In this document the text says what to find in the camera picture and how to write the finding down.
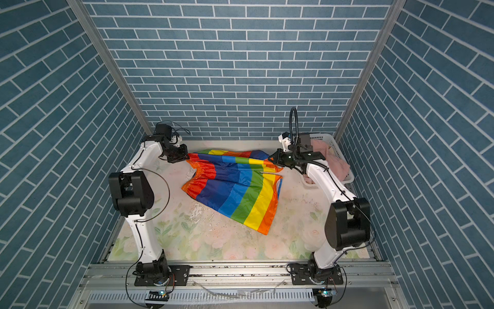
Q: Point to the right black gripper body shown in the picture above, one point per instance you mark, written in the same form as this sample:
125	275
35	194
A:
287	159

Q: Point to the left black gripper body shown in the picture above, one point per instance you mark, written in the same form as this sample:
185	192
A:
174	153

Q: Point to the white plastic laundry basket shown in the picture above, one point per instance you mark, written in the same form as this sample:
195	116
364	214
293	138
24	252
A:
326	137

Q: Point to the rainbow striped shorts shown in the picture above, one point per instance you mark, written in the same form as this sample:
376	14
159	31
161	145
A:
243	186

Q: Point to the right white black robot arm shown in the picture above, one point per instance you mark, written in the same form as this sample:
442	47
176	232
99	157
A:
348	225

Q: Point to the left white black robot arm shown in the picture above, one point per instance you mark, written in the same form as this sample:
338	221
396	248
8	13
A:
133	197

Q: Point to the pink folded shorts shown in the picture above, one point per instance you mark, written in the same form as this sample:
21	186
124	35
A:
339	167

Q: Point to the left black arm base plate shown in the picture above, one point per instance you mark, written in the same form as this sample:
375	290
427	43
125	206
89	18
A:
174	275

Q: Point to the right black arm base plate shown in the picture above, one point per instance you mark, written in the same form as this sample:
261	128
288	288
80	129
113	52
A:
310	274

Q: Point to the aluminium mounting rail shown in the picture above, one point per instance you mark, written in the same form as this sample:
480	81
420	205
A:
366	284

